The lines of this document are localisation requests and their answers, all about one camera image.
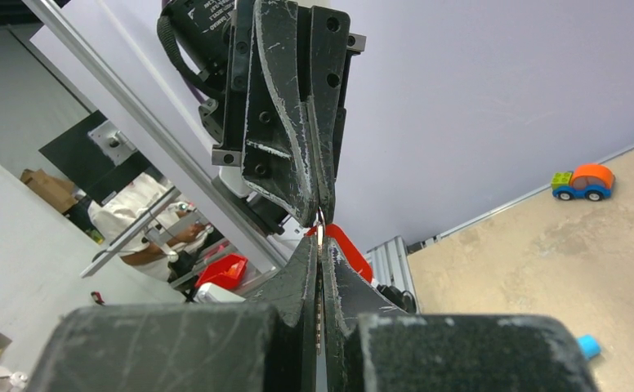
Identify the silver key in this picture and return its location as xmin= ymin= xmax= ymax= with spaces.
xmin=315 ymin=207 xmax=326 ymax=355

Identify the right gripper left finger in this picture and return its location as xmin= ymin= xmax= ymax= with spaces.
xmin=28 ymin=236 xmax=317 ymax=391

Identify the red key tag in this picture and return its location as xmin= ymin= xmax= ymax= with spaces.
xmin=325 ymin=223 xmax=374 ymax=286

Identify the toy car orange blue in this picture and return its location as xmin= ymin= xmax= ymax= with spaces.
xmin=551 ymin=163 xmax=616 ymax=202

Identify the cardboard box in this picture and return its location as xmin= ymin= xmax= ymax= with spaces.
xmin=20 ymin=169 xmax=78 ymax=213

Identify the red plastic bin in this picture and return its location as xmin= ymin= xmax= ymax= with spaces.
xmin=194 ymin=253 xmax=248 ymax=290

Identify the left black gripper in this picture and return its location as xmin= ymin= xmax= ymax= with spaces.
xmin=157 ymin=1 xmax=350 ymax=227

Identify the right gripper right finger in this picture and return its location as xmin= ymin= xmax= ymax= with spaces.
xmin=321 ymin=238 xmax=597 ymax=391

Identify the aluminium frame rail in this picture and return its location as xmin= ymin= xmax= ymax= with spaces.
xmin=28 ymin=1 xmax=287 ymax=272

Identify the blue plastic flashlight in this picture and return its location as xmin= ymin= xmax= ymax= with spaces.
xmin=577 ymin=335 xmax=601 ymax=360

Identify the person in white shirt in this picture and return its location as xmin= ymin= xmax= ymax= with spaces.
xmin=87 ymin=173 xmax=225 ymax=283

